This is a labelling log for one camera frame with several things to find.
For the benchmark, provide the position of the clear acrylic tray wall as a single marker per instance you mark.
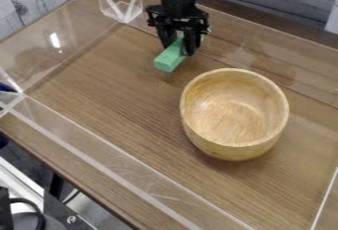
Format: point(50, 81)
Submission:
point(95, 113)

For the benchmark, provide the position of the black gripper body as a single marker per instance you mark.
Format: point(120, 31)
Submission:
point(178, 14)

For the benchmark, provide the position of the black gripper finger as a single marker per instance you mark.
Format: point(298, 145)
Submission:
point(167, 35)
point(191, 40)

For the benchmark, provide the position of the black table leg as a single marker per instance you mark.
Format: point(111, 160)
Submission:
point(56, 186)

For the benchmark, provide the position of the green rectangular block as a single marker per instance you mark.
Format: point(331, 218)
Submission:
point(171, 56)

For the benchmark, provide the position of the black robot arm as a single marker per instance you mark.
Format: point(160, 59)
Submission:
point(179, 16)

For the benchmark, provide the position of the black metal bracket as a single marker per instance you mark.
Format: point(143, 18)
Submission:
point(60, 217)

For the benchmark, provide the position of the light brown wooden bowl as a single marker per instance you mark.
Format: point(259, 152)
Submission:
point(234, 113)

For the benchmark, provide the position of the blue object at left edge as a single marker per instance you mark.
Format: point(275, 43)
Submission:
point(5, 88)

